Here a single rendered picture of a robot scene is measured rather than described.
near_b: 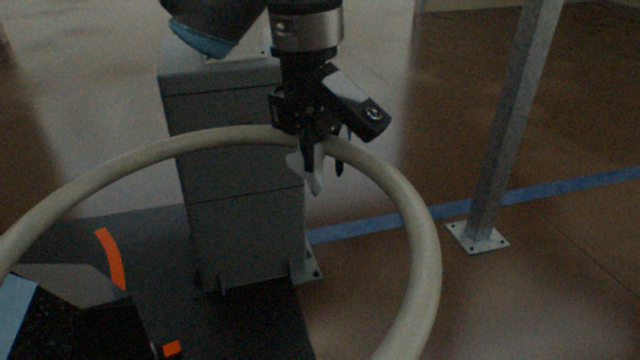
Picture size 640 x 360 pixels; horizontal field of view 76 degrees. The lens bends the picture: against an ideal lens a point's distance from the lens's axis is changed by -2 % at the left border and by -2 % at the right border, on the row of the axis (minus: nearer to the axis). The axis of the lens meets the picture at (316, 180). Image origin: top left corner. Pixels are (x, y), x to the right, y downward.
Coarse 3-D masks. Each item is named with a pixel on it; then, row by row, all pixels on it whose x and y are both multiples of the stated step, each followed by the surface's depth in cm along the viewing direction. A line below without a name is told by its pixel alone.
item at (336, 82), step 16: (320, 80) 51; (336, 80) 52; (320, 96) 51; (336, 96) 50; (352, 96) 51; (368, 96) 52; (336, 112) 51; (352, 112) 49; (368, 112) 50; (384, 112) 51; (352, 128) 51; (368, 128) 49; (384, 128) 51
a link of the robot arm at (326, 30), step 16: (272, 16) 48; (288, 16) 46; (304, 16) 46; (320, 16) 46; (336, 16) 47; (272, 32) 49; (288, 32) 48; (304, 32) 47; (320, 32) 47; (336, 32) 48; (288, 48) 48; (304, 48) 48; (320, 48) 48
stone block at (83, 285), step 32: (64, 288) 63; (96, 288) 74; (32, 320) 53; (64, 320) 56; (96, 320) 64; (128, 320) 81; (32, 352) 50; (64, 352) 53; (96, 352) 62; (128, 352) 78
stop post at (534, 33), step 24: (528, 0) 128; (552, 0) 124; (528, 24) 130; (552, 24) 128; (528, 48) 131; (528, 72) 136; (504, 96) 145; (528, 96) 142; (504, 120) 147; (504, 144) 151; (480, 168) 165; (504, 168) 158; (480, 192) 168; (480, 216) 170; (456, 240) 180; (480, 240) 178; (504, 240) 178
